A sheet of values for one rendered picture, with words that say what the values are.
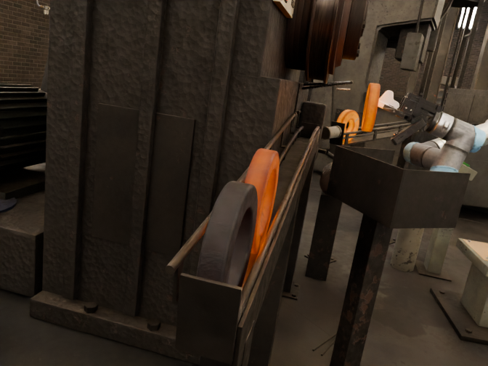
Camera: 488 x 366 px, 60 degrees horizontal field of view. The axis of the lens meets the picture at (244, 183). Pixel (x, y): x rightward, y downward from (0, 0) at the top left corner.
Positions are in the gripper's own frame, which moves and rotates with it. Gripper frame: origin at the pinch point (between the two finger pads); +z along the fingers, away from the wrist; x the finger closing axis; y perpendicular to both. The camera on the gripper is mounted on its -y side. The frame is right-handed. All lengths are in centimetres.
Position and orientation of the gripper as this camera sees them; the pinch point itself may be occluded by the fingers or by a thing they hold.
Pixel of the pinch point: (372, 102)
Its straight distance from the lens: 144.0
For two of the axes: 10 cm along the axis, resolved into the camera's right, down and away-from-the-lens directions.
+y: 3.9, -8.7, -3.1
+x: -2.3, 2.3, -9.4
